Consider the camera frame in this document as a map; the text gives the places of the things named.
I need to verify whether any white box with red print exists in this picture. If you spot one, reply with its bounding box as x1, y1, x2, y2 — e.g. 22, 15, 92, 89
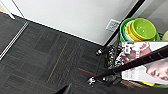
120, 41, 168, 86

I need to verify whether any black wire shelf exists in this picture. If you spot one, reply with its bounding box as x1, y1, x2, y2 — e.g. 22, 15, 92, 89
87, 0, 168, 88

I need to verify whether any yellow plastic bowl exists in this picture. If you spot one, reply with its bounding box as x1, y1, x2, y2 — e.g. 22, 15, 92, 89
123, 20, 145, 42

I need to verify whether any grey floor strip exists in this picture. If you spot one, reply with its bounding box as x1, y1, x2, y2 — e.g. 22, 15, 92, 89
0, 20, 30, 62

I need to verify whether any green plastic bowl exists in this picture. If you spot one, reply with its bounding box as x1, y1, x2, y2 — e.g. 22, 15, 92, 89
119, 17, 162, 43

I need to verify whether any white wall socket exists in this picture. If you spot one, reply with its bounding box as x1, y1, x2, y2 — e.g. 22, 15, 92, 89
105, 18, 121, 33

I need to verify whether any white door frame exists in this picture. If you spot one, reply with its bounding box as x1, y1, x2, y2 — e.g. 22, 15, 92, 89
0, 0, 26, 20

